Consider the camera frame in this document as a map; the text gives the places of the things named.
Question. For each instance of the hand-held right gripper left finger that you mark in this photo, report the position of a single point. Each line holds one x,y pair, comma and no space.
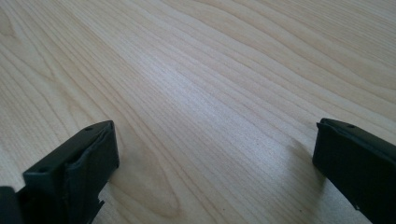
77,168

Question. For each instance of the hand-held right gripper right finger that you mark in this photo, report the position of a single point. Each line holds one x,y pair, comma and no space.
358,161

